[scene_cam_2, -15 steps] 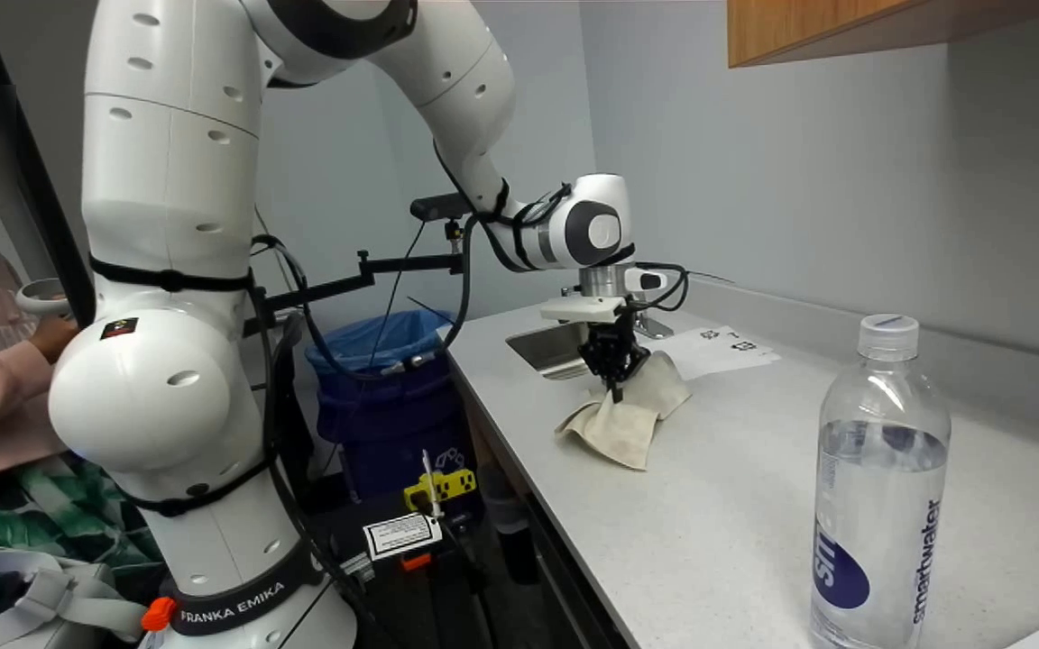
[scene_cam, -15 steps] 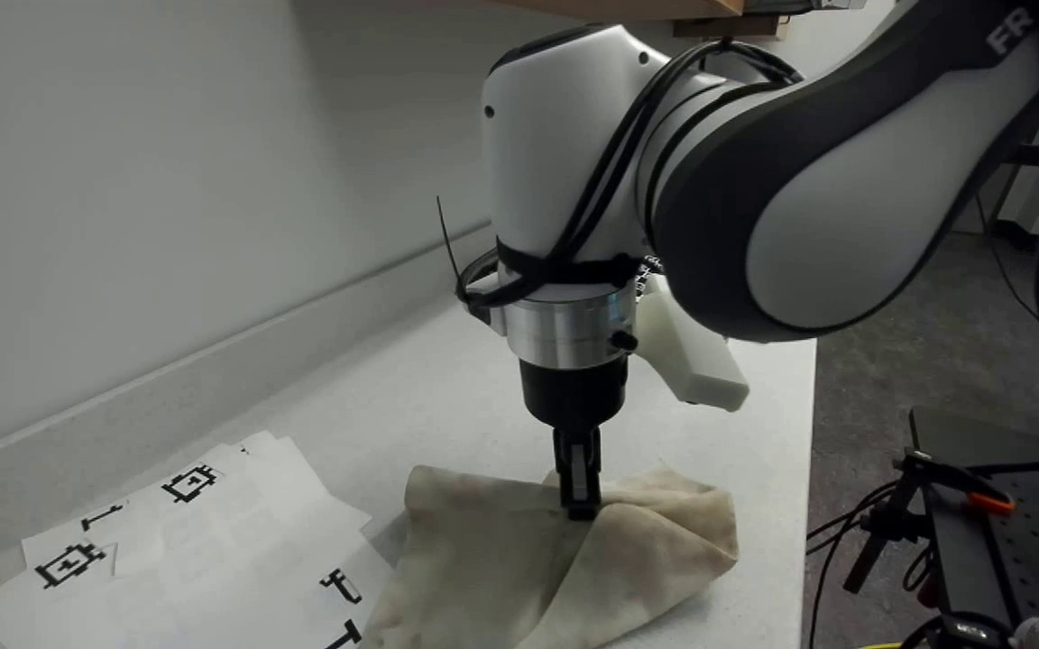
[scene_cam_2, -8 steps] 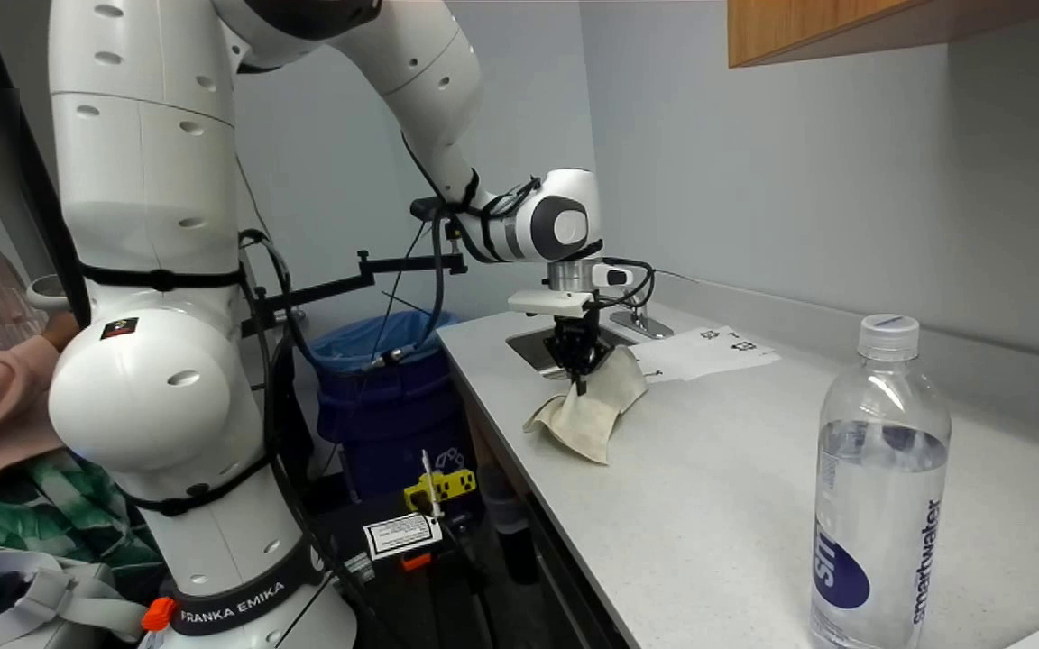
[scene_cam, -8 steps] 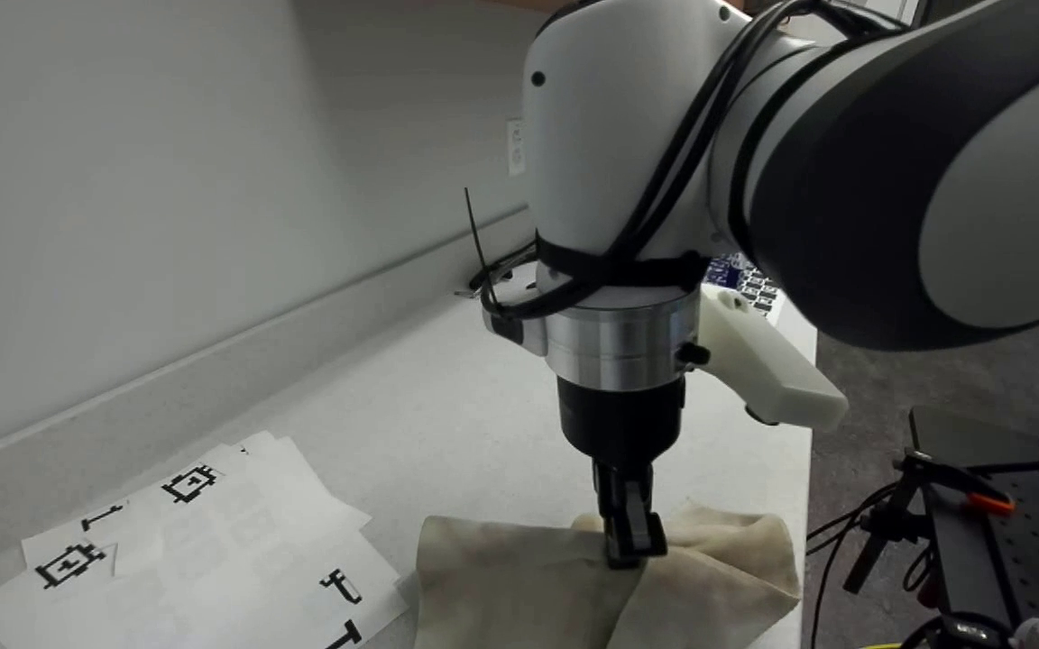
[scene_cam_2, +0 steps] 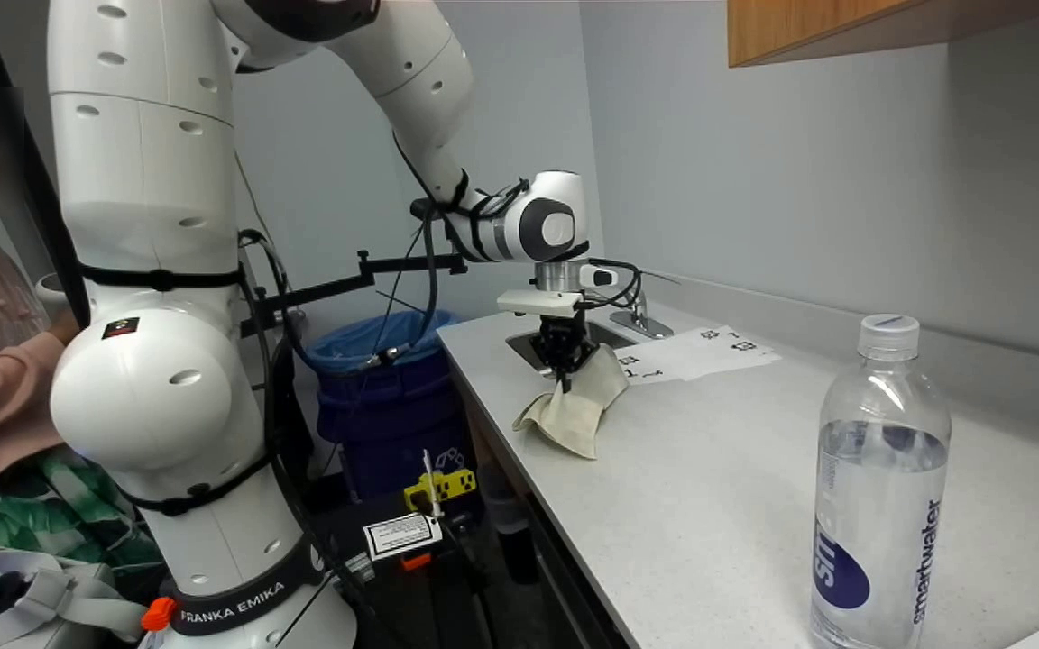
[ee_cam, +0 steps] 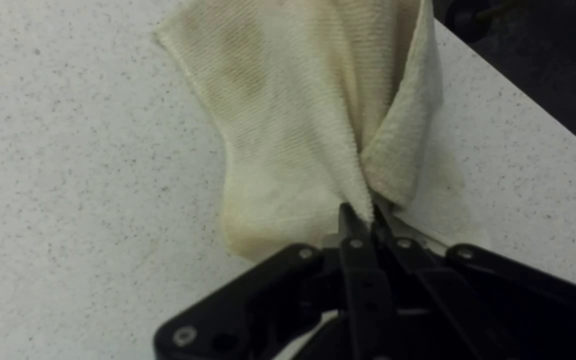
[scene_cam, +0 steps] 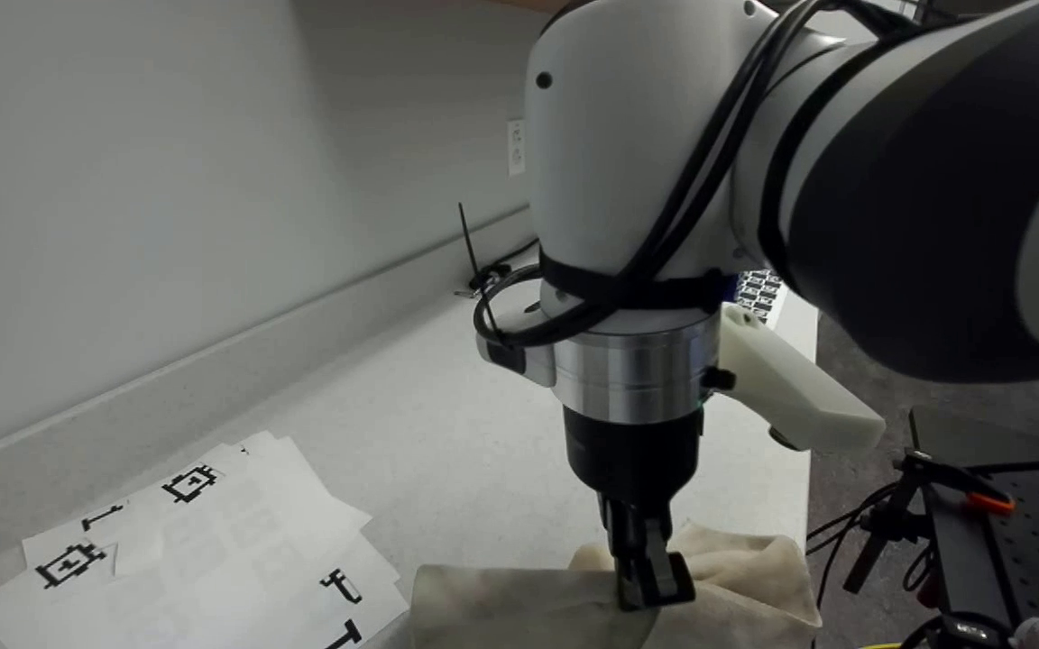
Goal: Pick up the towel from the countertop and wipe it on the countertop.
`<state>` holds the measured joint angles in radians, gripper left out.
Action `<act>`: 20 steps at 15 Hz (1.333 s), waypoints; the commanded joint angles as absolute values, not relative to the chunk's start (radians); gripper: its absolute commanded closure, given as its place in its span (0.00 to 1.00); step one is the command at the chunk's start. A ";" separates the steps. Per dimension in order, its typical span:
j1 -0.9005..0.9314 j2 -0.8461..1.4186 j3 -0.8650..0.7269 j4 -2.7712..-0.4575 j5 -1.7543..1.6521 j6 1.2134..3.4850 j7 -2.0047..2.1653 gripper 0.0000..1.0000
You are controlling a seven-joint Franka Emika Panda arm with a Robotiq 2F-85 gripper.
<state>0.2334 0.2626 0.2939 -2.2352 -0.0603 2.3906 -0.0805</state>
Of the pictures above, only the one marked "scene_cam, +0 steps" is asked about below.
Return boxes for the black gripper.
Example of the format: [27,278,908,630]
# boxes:
[558,406,711,615]

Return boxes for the stained beige towel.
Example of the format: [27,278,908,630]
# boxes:
[403,525,826,649]

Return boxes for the checkered marker calibration board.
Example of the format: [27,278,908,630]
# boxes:
[730,267,793,331]

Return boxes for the black perforated breadboard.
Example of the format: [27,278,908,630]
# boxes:
[927,457,1039,630]

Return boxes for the white papers with printed tags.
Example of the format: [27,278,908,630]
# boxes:
[0,429,415,649]

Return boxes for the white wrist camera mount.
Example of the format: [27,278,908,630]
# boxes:
[711,304,891,453]

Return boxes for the red handled clamp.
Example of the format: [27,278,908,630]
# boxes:
[891,448,1026,524]

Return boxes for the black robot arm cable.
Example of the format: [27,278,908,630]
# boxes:
[470,0,861,353]

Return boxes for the white wall outlet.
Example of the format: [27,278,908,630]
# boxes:
[507,112,535,182]

